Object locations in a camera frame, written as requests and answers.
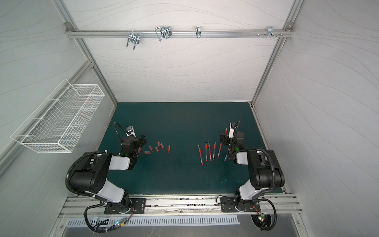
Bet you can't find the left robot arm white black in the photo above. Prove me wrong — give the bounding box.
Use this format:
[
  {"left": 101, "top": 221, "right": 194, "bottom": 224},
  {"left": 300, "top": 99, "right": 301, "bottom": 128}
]
[{"left": 65, "top": 134, "right": 146, "bottom": 203}]

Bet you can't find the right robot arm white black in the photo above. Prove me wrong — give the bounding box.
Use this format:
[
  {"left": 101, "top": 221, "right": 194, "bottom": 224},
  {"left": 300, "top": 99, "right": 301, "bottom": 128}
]
[{"left": 220, "top": 128, "right": 285, "bottom": 200}]

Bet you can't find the green table mat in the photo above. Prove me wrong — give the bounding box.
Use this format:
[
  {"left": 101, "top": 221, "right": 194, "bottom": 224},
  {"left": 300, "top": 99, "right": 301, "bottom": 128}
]
[{"left": 99, "top": 102, "right": 265, "bottom": 195}]

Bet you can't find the metal U-bolt clamp left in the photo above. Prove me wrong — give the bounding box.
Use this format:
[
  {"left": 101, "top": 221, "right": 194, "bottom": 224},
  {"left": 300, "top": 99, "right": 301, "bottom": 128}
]
[{"left": 126, "top": 33, "right": 140, "bottom": 50}]

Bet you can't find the metal u-bolt clamp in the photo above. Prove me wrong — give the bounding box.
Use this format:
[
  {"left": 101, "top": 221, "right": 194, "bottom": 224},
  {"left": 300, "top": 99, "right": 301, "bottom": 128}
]
[
  {"left": 155, "top": 26, "right": 172, "bottom": 41},
  {"left": 126, "top": 33, "right": 140, "bottom": 50}
]

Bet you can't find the metal bolt clamp right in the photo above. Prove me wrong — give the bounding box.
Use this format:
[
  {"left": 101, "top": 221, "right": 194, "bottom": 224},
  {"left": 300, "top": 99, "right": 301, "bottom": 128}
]
[{"left": 257, "top": 26, "right": 283, "bottom": 39}]

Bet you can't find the metal U-bolt clamp middle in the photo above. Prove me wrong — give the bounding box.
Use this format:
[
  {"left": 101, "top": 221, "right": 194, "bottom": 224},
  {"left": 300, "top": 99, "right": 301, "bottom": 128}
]
[{"left": 155, "top": 26, "right": 172, "bottom": 41}]

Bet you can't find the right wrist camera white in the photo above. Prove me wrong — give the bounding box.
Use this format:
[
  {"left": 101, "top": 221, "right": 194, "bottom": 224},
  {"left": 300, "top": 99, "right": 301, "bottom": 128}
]
[{"left": 228, "top": 123, "right": 237, "bottom": 139}]

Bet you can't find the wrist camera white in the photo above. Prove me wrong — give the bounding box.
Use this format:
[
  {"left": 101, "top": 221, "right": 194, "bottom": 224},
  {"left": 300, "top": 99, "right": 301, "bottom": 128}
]
[
  {"left": 125, "top": 126, "right": 136, "bottom": 137},
  {"left": 228, "top": 123, "right": 237, "bottom": 139}
]

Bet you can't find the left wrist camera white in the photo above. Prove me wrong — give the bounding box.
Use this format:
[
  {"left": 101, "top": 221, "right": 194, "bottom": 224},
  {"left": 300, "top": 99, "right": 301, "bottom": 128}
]
[{"left": 125, "top": 126, "right": 136, "bottom": 137}]

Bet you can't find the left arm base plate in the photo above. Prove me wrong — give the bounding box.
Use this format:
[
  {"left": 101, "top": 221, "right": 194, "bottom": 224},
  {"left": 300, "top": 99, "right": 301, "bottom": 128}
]
[{"left": 104, "top": 198, "right": 146, "bottom": 215}]

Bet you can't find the right base cable loop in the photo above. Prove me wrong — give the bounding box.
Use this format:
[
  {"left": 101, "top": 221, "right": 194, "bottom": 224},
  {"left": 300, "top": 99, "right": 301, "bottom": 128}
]
[{"left": 251, "top": 197, "right": 277, "bottom": 231}]

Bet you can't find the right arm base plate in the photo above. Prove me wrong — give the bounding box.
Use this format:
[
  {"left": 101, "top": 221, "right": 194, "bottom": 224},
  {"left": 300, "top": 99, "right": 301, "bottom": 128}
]
[{"left": 216, "top": 195, "right": 261, "bottom": 214}]

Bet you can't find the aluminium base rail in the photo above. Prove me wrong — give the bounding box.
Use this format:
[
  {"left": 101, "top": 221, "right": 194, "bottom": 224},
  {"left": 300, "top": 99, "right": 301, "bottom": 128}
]
[{"left": 58, "top": 194, "right": 303, "bottom": 217}]

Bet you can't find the white wire basket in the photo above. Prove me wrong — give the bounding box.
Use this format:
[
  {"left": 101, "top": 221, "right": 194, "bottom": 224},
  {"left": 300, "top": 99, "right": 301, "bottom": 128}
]
[{"left": 11, "top": 79, "right": 105, "bottom": 154}]

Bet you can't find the left base cable bundle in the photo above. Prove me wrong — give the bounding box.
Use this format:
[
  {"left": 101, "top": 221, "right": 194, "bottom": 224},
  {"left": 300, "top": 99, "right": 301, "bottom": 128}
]
[{"left": 83, "top": 202, "right": 135, "bottom": 234}]

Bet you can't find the white slotted cable duct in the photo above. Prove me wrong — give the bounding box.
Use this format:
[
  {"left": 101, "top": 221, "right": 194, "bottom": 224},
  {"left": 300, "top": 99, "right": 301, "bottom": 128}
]
[{"left": 66, "top": 215, "right": 240, "bottom": 228}]

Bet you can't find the small metal bracket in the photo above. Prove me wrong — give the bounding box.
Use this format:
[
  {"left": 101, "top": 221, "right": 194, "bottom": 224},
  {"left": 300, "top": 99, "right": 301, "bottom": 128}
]
[{"left": 195, "top": 26, "right": 201, "bottom": 39}]

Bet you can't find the aluminium crossbar rail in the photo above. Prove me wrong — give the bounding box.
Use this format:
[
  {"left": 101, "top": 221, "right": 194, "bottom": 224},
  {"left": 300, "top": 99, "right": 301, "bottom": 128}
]
[{"left": 66, "top": 28, "right": 295, "bottom": 39}]

